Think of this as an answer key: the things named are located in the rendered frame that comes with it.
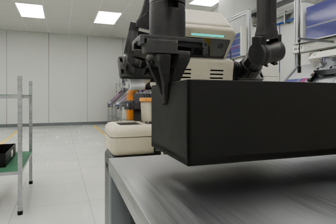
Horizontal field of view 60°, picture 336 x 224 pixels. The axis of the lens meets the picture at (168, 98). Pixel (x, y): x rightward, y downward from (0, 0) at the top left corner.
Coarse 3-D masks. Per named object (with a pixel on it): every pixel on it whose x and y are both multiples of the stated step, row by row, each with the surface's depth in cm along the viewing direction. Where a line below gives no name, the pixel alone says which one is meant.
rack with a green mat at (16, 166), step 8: (0, 96) 224; (8, 96) 226; (16, 96) 228; (24, 96) 248; (16, 152) 303; (24, 152) 303; (16, 160) 265; (24, 160) 265; (0, 168) 236; (8, 168) 236; (16, 168) 236
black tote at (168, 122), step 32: (192, 96) 37; (224, 96) 39; (256, 96) 41; (288, 96) 42; (320, 96) 44; (160, 128) 48; (192, 128) 37; (224, 128) 39; (256, 128) 41; (288, 128) 42; (320, 128) 44; (192, 160) 37; (224, 160) 39; (256, 160) 41
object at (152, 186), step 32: (128, 160) 60; (160, 160) 60; (288, 160) 60; (320, 160) 60; (128, 192) 41; (160, 192) 40; (192, 192) 40; (224, 192) 40; (256, 192) 40; (288, 192) 40; (320, 192) 40
